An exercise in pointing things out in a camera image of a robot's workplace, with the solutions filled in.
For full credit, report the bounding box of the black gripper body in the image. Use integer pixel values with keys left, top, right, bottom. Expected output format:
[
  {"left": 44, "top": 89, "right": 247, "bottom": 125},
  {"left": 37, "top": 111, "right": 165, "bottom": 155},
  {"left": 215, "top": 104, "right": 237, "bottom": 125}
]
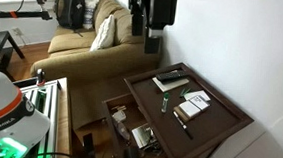
[{"left": 145, "top": 0, "right": 179, "bottom": 39}]

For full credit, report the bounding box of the black Expo marker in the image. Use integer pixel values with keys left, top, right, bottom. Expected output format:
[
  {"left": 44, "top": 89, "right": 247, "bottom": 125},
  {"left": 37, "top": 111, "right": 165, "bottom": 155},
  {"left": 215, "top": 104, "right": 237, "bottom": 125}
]
[{"left": 170, "top": 110, "right": 196, "bottom": 141}]

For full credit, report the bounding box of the green capped marker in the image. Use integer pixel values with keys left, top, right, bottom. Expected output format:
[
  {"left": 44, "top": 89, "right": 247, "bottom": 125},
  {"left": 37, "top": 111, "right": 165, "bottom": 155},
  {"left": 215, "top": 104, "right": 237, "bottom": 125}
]
[{"left": 160, "top": 91, "right": 171, "bottom": 114}]

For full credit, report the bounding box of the white notepad brown backing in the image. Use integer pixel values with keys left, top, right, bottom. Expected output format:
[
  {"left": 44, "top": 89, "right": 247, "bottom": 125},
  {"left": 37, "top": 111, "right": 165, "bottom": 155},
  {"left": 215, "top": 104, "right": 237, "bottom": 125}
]
[{"left": 172, "top": 93, "right": 211, "bottom": 125}]

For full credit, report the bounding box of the black TV remote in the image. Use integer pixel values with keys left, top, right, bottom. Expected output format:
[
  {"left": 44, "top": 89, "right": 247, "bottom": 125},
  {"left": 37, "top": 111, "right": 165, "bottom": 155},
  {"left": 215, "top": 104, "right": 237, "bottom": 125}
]
[{"left": 154, "top": 68, "right": 190, "bottom": 86}]

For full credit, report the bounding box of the white flat book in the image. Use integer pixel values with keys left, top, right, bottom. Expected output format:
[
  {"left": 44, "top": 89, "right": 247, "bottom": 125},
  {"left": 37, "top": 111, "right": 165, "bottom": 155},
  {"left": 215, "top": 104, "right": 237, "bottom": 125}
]
[{"left": 151, "top": 68, "right": 191, "bottom": 95}]

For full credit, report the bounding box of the white throw pillow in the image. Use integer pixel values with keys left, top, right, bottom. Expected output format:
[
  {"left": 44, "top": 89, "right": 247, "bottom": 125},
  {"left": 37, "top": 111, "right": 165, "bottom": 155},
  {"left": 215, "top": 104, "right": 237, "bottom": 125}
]
[{"left": 88, "top": 12, "right": 118, "bottom": 54}]

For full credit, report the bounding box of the small green pen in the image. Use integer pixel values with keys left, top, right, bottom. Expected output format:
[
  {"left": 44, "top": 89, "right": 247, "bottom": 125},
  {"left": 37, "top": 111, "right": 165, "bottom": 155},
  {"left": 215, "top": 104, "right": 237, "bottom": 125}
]
[{"left": 179, "top": 87, "right": 193, "bottom": 99}]

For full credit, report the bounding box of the white paper card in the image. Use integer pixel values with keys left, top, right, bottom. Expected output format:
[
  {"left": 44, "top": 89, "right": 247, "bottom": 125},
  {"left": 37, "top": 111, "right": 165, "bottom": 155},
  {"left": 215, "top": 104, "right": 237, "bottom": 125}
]
[{"left": 183, "top": 88, "right": 212, "bottom": 103}]

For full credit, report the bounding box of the white striped cloth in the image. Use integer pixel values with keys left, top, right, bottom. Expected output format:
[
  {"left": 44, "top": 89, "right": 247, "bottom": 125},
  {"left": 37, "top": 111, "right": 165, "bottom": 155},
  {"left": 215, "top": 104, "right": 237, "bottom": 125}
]
[{"left": 82, "top": 0, "right": 101, "bottom": 31}]

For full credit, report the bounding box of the olive brown sofa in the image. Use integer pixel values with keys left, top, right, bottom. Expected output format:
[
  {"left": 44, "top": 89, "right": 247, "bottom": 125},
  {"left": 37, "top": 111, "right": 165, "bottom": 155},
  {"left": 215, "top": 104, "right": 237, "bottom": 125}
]
[{"left": 29, "top": 0, "right": 166, "bottom": 93}]

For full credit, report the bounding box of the open wooden drawer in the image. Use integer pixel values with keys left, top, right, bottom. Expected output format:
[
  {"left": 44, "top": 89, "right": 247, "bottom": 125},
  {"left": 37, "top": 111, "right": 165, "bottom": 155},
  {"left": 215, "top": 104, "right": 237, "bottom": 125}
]
[{"left": 98, "top": 90, "right": 178, "bottom": 158}]

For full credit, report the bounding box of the white charger block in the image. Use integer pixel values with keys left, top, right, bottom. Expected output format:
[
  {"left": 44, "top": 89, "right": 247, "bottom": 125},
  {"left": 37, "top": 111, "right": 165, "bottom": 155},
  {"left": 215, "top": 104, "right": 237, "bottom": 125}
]
[{"left": 111, "top": 108, "right": 128, "bottom": 124}]

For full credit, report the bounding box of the black backpack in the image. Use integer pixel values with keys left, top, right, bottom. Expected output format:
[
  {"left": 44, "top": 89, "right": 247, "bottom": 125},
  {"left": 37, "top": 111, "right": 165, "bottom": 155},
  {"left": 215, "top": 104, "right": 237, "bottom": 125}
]
[{"left": 52, "top": 0, "right": 87, "bottom": 31}]

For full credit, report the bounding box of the printed booklet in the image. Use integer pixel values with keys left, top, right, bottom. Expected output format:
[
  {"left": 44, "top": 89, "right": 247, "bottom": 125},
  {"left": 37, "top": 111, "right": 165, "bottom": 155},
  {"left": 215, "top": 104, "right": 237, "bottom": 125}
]
[{"left": 130, "top": 122, "right": 155, "bottom": 150}]

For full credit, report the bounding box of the dark wooden nightstand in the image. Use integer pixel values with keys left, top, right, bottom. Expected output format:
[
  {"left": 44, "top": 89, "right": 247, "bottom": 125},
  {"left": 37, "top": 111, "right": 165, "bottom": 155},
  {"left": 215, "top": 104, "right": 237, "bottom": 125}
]
[{"left": 118, "top": 58, "right": 259, "bottom": 158}]

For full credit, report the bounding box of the black object in drawer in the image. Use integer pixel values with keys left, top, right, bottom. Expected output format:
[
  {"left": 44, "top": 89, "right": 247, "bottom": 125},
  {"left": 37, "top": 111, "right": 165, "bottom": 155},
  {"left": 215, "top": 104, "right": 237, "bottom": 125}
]
[{"left": 122, "top": 145, "right": 142, "bottom": 158}]

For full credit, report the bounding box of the wooden stand board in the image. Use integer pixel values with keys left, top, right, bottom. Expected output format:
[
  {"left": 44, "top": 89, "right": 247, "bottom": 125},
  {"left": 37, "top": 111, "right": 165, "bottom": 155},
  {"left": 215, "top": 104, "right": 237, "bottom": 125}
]
[{"left": 52, "top": 76, "right": 78, "bottom": 158}]

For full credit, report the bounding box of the black side table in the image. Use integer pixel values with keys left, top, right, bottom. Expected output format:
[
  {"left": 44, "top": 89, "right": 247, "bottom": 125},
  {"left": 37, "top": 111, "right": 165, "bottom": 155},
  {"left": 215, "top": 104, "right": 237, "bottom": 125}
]
[{"left": 0, "top": 29, "right": 28, "bottom": 82}]

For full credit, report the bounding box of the black knob post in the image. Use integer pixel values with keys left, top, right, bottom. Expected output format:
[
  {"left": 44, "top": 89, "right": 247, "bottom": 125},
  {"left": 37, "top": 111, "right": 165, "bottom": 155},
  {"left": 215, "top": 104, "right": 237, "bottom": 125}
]
[{"left": 35, "top": 68, "right": 47, "bottom": 87}]

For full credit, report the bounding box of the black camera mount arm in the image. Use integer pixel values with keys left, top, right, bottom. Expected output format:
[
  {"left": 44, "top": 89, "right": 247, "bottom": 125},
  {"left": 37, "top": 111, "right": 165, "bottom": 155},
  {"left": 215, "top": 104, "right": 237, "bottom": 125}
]
[{"left": 0, "top": 0, "right": 55, "bottom": 23}]

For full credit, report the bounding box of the white wall outlet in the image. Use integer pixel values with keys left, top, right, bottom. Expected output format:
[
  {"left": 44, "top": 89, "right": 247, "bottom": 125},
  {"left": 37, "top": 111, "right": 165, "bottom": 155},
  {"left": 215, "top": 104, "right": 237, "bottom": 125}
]
[{"left": 10, "top": 27, "right": 24, "bottom": 38}]

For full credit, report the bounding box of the black base cable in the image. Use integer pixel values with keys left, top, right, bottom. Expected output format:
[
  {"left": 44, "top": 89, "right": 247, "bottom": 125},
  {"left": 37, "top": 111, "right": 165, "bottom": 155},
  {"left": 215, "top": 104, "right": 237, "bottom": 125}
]
[{"left": 15, "top": 148, "right": 77, "bottom": 158}]

